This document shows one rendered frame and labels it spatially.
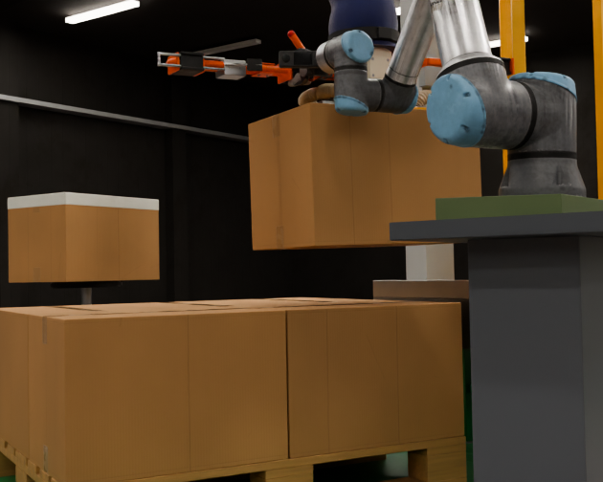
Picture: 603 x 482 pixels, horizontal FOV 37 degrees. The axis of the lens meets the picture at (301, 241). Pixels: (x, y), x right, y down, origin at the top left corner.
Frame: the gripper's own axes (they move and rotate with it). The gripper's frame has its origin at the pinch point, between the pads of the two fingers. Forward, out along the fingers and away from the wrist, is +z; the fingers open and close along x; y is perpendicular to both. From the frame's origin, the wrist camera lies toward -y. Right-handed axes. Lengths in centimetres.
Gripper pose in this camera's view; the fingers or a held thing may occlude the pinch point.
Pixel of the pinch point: (287, 72)
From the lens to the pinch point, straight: 274.7
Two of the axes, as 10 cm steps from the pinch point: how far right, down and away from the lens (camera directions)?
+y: 8.7, 0.0, 4.9
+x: -0.2, -10.0, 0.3
